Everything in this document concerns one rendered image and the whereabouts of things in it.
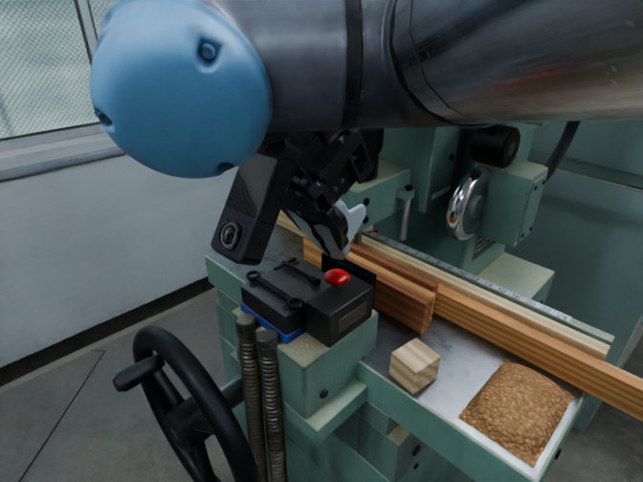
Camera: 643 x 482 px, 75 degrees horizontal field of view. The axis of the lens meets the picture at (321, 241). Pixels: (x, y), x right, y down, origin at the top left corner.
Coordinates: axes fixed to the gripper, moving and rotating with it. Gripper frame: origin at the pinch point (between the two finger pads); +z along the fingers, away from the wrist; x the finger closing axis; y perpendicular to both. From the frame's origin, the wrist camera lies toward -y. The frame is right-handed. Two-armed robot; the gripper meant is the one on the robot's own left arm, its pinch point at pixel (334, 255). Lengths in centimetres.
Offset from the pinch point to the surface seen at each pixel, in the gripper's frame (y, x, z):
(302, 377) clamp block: -12.7, -3.3, 5.3
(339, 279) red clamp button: -1.5, -1.0, 2.4
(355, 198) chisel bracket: 11.3, 7.6, 5.6
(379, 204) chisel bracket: 14.7, 7.3, 10.7
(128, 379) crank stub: -25.0, 11.7, -0.4
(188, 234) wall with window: 7, 135, 84
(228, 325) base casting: -13.5, 28.4, 25.6
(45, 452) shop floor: -82, 98, 74
